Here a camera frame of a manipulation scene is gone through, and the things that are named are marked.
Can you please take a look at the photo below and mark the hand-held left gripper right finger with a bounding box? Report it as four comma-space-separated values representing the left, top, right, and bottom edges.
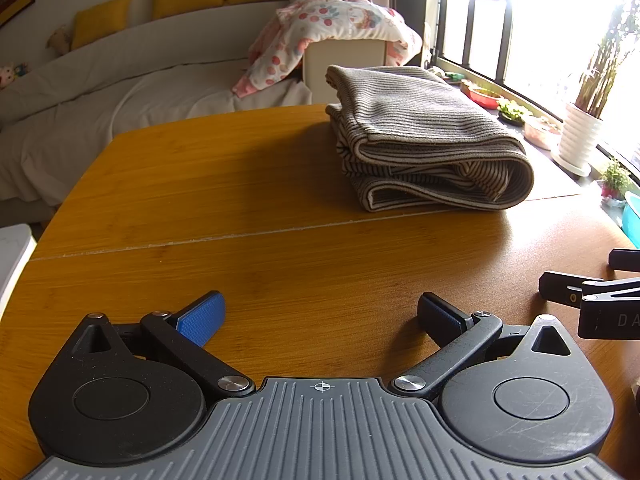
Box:
389, 291, 576, 400

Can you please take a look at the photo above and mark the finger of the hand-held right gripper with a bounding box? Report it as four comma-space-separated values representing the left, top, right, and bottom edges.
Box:
608, 248, 640, 273
538, 270, 640, 342

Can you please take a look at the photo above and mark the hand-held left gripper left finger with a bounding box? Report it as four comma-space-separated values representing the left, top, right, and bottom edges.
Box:
72, 290, 256, 398

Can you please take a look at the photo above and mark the brown striped sweater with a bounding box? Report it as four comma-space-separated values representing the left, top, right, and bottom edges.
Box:
325, 64, 536, 212

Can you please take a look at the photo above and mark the blue plastic basin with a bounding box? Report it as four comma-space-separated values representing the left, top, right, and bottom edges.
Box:
621, 190, 640, 249

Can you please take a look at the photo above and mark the small potted plant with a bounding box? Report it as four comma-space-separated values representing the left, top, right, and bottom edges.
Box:
599, 158, 633, 202

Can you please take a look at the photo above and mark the palm plant in white pot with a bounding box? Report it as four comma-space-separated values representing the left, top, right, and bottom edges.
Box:
550, 0, 640, 178

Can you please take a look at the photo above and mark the pink plant pot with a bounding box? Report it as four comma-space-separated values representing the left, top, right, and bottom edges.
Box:
522, 116, 562, 152

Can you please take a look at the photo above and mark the red plant basin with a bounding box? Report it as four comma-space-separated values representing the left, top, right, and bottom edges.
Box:
468, 87, 504, 110

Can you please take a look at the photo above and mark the beige sofa cover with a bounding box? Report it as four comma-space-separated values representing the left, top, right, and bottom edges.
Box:
0, 57, 315, 207

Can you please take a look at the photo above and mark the beige sofa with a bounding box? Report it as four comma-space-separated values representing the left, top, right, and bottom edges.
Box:
0, 0, 401, 221

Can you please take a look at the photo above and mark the small plush toy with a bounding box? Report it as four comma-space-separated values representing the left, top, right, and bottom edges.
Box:
46, 25, 72, 57

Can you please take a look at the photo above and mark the floral printed blanket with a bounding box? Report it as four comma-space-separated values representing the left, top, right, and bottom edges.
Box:
231, 0, 423, 100

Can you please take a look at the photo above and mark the black window frame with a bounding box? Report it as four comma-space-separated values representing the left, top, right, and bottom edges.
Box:
424, 0, 640, 187

